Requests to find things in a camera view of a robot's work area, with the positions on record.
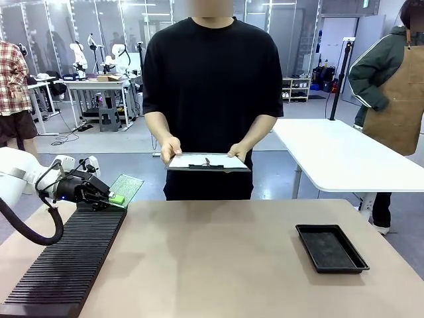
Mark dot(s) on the white shoe shelf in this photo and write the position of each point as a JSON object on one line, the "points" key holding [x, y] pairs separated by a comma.
{"points": [[296, 89]]}

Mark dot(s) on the black plastic tray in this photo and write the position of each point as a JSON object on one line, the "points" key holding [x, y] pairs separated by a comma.
{"points": [[331, 248]]}

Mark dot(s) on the person's right forearm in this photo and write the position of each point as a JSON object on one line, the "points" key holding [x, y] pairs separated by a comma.
{"points": [[159, 127]]}

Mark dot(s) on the person in brown apron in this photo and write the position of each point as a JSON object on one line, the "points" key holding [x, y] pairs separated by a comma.
{"points": [[392, 89]]}

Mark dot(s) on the person's left forearm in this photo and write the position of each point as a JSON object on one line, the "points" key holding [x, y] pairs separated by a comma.
{"points": [[258, 132]]}

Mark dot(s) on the cardboard box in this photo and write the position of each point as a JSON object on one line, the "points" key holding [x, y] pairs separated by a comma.
{"points": [[107, 78]]}

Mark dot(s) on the black clipboard with paper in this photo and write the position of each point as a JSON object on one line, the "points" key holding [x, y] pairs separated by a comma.
{"points": [[212, 163]]}

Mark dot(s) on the person in plaid shirt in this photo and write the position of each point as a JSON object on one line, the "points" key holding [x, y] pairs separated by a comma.
{"points": [[15, 89]]}

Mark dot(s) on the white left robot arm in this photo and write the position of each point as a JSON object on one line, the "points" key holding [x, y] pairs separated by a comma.
{"points": [[15, 172]]}

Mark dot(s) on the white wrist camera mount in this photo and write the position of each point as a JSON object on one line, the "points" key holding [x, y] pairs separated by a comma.
{"points": [[77, 165]]}

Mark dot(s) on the white workbench with robots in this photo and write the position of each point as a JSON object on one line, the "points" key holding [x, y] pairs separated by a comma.
{"points": [[99, 96]]}

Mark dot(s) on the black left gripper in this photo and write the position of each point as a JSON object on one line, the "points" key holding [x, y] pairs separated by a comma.
{"points": [[71, 189]]}

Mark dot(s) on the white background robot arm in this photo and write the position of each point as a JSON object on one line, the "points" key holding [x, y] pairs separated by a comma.
{"points": [[79, 58], [118, 58]]}

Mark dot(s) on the grey step stool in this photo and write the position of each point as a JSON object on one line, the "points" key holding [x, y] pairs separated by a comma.
{"points": [[108, 118]]}

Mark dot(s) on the green perforated PCB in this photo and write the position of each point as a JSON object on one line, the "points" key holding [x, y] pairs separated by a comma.
{"points": [[127, 187]]}

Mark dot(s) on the white desk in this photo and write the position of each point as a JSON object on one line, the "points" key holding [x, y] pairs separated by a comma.
{"points": [[344, 155]]}

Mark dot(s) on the black slotted PCB rack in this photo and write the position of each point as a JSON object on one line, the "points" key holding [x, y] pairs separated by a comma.
{"points": [[69, 255]]}

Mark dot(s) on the person's left hand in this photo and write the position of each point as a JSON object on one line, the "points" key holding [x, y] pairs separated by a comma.
{"points": [[239, 150]]}

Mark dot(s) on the black camera pole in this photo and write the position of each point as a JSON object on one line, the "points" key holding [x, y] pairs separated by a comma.
{"points": [[341, 79]]}

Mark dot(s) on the person in black t-shirt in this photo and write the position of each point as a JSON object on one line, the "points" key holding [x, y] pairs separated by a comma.
{"points": [[212, 99]]}

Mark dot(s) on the person's right hand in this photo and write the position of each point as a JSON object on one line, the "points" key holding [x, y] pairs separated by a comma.
{"points": [[170, 149]]}

